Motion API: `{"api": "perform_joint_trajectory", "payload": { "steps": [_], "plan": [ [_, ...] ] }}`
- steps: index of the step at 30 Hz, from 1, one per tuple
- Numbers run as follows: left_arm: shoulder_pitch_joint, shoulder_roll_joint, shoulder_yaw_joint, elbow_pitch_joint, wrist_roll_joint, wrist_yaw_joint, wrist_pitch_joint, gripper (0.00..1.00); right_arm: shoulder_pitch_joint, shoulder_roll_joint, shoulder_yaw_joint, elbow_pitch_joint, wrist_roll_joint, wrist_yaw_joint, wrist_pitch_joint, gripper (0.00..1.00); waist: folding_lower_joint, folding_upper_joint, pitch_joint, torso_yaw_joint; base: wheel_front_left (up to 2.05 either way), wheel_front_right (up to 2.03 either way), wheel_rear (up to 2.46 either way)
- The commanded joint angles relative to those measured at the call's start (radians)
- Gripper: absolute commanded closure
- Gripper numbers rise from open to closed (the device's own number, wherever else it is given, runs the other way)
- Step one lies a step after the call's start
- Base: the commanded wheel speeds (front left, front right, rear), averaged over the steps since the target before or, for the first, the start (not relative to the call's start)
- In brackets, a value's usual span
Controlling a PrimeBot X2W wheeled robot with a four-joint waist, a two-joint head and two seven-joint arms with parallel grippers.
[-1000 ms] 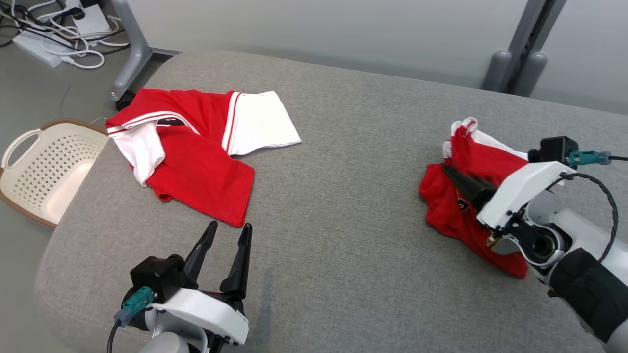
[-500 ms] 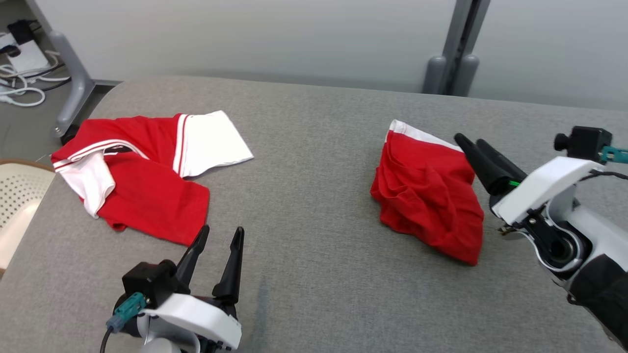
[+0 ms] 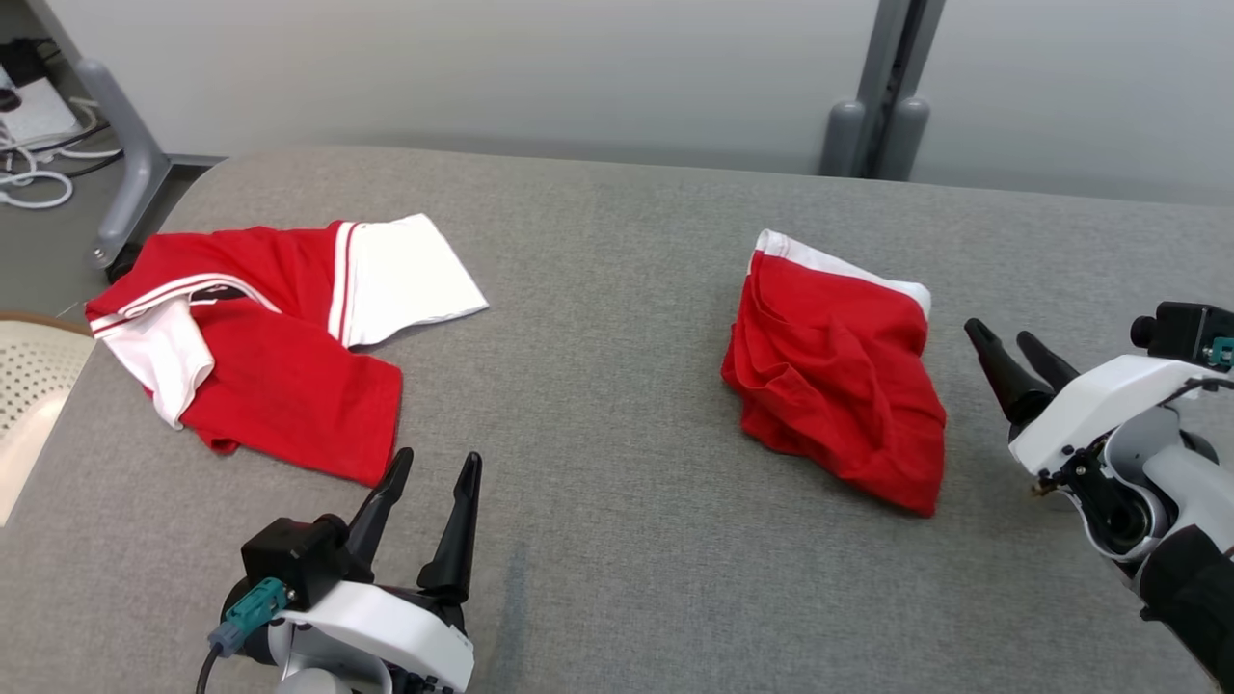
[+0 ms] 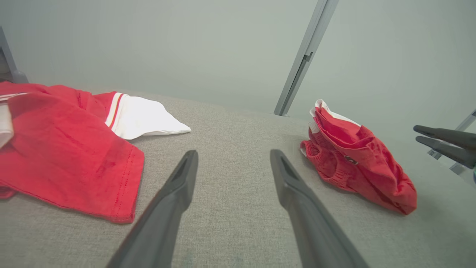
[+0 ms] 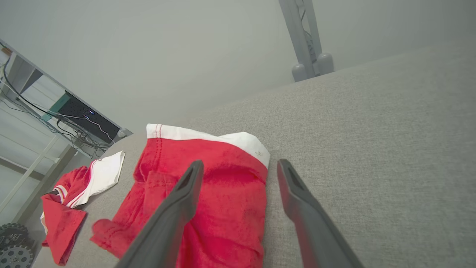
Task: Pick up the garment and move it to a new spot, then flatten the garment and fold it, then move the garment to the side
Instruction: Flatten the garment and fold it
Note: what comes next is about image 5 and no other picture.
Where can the white metal rack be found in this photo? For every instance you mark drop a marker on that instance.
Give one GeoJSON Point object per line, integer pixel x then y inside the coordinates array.
{"type": "Point", "coordinates": [29, 173]}

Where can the red white basketball jersey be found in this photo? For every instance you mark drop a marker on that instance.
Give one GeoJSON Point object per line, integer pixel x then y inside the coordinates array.
{"type": "Point", "coordinates": [63, 223]}

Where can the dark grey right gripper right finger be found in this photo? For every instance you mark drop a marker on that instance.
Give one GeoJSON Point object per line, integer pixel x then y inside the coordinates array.
{"type": "Point", "coordinates": [319, 238]}

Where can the black electronics box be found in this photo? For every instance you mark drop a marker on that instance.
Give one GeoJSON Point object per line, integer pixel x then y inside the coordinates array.
{"type": "Point", "coordinates": [89, 119]}

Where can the grey aluminium truss post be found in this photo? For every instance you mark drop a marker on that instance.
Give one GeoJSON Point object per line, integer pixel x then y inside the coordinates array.
{"type": "Point", "coordinates": [297, 37]}

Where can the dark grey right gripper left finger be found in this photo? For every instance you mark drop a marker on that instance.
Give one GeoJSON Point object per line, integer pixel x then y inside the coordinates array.
{"type": "Point", "coordinates": [163, 227]}

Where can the red white sports shorts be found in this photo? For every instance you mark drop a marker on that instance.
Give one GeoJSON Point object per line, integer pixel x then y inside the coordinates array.
{"type": "Point", "coordinates": [230, 193]}

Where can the grey metal beam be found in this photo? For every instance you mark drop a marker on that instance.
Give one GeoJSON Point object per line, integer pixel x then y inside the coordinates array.
{"type": "Point", "coordinates": [44, 182]}

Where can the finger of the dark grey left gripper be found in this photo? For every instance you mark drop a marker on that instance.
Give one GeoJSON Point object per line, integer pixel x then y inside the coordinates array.
{"type": "Point", "coordinates": [52, 192]}

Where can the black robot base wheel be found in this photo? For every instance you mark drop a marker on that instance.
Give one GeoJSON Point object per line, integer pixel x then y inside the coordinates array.
{"type": "Point", "coordinates": [15, 257]}
{"type": "Point", "coordinates": [13, 234]}

